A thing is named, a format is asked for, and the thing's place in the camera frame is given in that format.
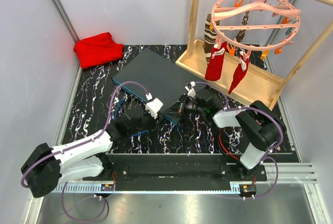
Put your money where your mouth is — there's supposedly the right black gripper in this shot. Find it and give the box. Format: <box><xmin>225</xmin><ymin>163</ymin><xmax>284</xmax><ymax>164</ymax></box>
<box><xmin>163</xmin><ymin>94</ymin><xmax>206</xmax><ymax>119</ymax></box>

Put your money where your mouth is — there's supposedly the black ethernet cable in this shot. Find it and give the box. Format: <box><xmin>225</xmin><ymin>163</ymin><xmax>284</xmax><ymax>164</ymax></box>
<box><xmin>161</xmin><ymin>106</ymin><xmax>183</xmax><ymax>117</ymax></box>

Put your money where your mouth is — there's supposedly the blue ethernet cable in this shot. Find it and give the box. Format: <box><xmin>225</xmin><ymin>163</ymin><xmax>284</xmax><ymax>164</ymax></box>
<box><xmin>114</xmin><ymin>98</ymin><xmax>149</xmax><ymax>138</ymax></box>

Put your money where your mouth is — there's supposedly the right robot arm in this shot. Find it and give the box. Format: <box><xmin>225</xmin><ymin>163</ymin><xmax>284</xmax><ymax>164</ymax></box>
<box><xmin>164</xmin><ymin>89</ymin><xmax>286</xmax><ymax>181</ymax></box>

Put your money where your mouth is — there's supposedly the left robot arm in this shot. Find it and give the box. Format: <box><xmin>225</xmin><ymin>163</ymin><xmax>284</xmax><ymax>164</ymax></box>
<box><xmin>21</xmin><ymin>108</ymin><xmax>160</xmax><ymax>198</ymax></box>

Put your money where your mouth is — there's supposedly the red sock left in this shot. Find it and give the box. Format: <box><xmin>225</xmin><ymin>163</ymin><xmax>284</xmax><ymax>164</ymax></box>
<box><xmin>204</xmin><ymin>42</ymin><xmax>227</xmax><ymax>81</ymax></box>

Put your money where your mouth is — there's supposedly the red sock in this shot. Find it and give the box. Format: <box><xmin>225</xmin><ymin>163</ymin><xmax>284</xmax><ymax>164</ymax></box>
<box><xmin>204</xmin><ymin>42</ymin><xmax>227</xmax><ymax>81</ymax></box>
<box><xmin>228</xmin><ymin>50</ymin><xmax>251</xmax><ymax>94</ymax></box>

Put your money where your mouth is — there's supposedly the brown striped sock front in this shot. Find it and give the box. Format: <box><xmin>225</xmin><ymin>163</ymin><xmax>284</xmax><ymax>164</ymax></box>
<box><xmin>203</xmin><ymin>14</ymin><xmax>216</xmax><ymax>64</ymax></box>

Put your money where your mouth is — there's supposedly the brown striped sock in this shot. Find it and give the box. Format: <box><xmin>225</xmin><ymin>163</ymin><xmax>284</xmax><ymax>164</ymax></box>
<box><xmin>234</xmin><ymin>11</ymin><xmax>250</xmax><ymax>43</ymax></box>
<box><xmin>203</xmin><ymin>14</ymin><xmax>216</xmax><ymax>64</ymax></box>

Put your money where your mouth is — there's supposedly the red sock right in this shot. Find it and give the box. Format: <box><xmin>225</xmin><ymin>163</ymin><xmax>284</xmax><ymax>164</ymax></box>
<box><xmin>228</xmin><ymin>50</ymin><xmax>251</xmax><ymax>94</ymax></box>

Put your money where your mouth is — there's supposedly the red folded cloth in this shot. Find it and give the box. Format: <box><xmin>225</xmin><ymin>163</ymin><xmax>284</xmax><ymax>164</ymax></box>
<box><xmin>73</xmin><ymin>32</ymin><xmax>123</xmax><ymax>69</ymax></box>

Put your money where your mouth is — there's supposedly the brown striped sock back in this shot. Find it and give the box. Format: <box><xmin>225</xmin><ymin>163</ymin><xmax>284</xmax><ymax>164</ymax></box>
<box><xmin>234</xmin><ymin>11</ymin><xmax>250</xmax><ymax>43</ymax></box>

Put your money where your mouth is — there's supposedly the pink round clip hanger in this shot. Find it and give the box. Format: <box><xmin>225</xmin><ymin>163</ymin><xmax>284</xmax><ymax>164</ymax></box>
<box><xmin>211</xmin><ymin>0</ymin><xmax>301</xmax><ymax>55</ymax></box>

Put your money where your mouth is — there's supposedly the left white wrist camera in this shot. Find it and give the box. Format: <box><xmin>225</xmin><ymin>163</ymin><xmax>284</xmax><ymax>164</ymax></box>
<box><xmin>145</xmin><ymin>98</ymin><xmax>163</xmax><ymax>119</ymax></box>

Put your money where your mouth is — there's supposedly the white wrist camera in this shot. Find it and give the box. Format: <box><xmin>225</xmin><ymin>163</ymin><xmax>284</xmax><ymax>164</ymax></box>
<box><xmin>145</xmin><ymin>98</ymin><xmax>163</xmax><ymax>119</ymax></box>
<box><xmin>185</xmin><ymin>81</ymin><xmax>196</xmax><ymax>98</ymax></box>

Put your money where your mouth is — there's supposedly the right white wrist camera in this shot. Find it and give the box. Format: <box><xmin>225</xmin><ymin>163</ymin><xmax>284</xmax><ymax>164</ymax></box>
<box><xmin>185</xmin><ymin>81</ymin><xmax>196</xmax><ymax>98</ymax></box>

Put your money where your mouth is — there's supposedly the dark blue network switch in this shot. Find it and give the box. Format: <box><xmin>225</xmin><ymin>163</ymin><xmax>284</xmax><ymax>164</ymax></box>
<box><xmin>112</xmin><ymin>48</ymin><xmax>202</xmax><ymax>122</ymax></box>

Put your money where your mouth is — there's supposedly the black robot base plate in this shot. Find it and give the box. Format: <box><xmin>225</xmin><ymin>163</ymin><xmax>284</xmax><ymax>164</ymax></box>
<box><xmin>83</xmin><ymin>154</ymin><xmax>307</xmax><ymax>194</ymax></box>

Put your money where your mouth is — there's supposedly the red ethernet cable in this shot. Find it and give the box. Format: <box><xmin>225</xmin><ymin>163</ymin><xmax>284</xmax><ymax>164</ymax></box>
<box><xmin>218</xmin><ymin>127</ymin><xmax>240</xmax><ymax>160</ymax></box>

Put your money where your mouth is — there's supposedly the wooden drying rack frame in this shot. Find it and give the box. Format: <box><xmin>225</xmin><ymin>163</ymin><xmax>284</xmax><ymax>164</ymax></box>
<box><xmin>176</xmin><ymin>0</ymin><xmax>332</xmax><ymax>109</ymax></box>

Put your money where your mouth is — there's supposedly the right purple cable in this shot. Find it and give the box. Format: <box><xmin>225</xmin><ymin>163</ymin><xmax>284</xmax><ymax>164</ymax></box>
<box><xmin>192</xmin><ymin>81</ymin><xmax>284</xmax><ymax>200</ymax></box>

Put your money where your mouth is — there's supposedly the purple cable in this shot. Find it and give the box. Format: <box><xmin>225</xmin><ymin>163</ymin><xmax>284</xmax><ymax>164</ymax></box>
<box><xmin>20</xmin><ymin>81</ymin><xmax>153</xmax><ymax>221</ymax></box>
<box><xmin>192</xmin><ymin>81</ymin><xmax>284</xmax><ymax>200</ymax></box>

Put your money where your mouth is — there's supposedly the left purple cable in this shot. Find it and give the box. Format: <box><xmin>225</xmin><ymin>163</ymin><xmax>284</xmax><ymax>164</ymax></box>
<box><xmin>20</xmin><ymin>81</ymin><xmax>153</xmax><ymax>221</ymax></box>

